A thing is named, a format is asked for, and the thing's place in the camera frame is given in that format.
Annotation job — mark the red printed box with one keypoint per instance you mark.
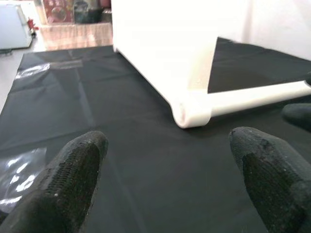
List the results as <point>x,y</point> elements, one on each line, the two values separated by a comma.
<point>58,12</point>

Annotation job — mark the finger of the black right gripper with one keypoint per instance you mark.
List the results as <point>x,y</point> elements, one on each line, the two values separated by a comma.
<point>308,80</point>
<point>300,115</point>

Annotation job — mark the beige cloth covered table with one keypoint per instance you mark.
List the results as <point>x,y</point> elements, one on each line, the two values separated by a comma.
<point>77,36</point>

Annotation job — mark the clear plastic wrap piece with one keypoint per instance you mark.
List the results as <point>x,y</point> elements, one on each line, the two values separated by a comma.
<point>48,69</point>
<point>19,174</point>

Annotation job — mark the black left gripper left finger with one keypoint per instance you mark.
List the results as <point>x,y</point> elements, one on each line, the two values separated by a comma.
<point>60,189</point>

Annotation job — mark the white plastic children table top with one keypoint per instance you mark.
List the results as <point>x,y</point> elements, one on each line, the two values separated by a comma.
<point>158,36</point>

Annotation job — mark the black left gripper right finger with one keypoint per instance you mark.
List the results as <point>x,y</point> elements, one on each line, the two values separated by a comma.
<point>279,189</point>

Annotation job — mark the white appliance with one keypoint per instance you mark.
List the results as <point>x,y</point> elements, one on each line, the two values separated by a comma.
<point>13,26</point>

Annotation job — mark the black table cloth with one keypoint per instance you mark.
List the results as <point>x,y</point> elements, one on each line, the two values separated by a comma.
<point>145,157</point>

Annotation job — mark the white plastic table leg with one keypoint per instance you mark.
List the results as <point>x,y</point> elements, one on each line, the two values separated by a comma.
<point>255,99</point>

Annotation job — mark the black bag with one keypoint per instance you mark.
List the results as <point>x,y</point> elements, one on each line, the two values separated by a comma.
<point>87,12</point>

